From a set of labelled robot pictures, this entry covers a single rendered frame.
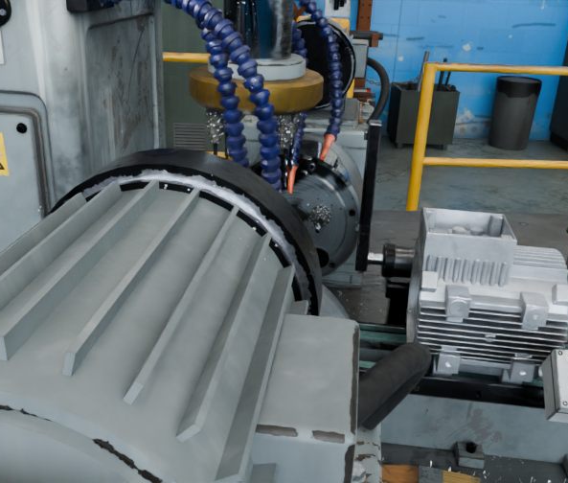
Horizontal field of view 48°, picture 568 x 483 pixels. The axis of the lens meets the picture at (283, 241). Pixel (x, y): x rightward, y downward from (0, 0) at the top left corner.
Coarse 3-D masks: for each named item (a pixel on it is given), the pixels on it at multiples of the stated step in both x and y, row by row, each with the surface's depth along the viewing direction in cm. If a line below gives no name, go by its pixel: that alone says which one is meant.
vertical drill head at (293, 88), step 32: (224, 0) 81; (256, 0) 78; (288, 0) 80; (256, 32) 80; (288, 32) 82; (288, 64) 81; (192, 96) 84; (288, 96) 80; (320, 96) 85; (224, 128) 93; (288, 128) 84
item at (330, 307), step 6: (324, 288) 72; (324, 294) 71; (330, 294) 73; (324, 300) 70; (330, 300) 72; (336, 300) 73; (324, 306) 69; (330, 306) 71; (336, 306) 72; (342, 306) 74; (324, 312) 68; (330, 312) 70; (336, 312) 71; (342, 312) 73; (348, 318) 74
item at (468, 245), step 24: (432, 216) 94; (456, 216) 95; (480, 216) 95; (504, 216) 94; (432, 240) 87; (456, 240) 87; (480, 240) 86; (504, 240) 86; (432, 264) 89; (456, 264) 88; (480, 264) 88; (504, 264) 87
